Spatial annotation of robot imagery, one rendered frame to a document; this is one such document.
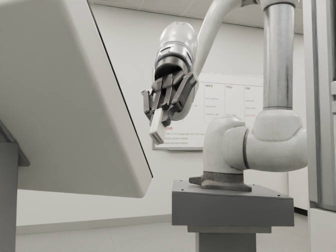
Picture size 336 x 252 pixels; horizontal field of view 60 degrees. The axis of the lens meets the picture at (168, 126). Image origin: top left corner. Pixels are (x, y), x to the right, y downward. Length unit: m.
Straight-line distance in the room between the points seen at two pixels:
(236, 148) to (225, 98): 3.25
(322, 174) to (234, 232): 0.69
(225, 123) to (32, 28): 0.84
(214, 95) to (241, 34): 1.06
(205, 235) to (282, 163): 0.36
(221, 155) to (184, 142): 2.90
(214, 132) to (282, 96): 0.26
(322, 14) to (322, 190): 0.22
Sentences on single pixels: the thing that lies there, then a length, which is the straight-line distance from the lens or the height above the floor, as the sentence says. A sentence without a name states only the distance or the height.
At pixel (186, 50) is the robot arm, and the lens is 0.71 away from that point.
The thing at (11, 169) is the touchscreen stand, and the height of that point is 0.98.
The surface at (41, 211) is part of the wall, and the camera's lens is 3.81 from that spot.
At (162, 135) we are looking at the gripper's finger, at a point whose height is 1.03.
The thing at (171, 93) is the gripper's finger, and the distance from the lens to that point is 0.59.
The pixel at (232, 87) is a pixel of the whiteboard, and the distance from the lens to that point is 4.37.
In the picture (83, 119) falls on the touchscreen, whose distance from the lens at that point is 0.39.
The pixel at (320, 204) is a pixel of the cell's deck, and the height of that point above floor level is 0.94.
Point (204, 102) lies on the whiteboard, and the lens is 4.12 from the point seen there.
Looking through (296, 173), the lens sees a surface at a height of 0.59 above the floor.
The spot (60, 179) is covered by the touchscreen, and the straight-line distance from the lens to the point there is 0.52.
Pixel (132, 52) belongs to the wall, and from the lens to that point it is 3.97.
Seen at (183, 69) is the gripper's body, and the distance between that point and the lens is 0.65.
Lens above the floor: 1.02
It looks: 4 degrees up
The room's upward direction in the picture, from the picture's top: straight up
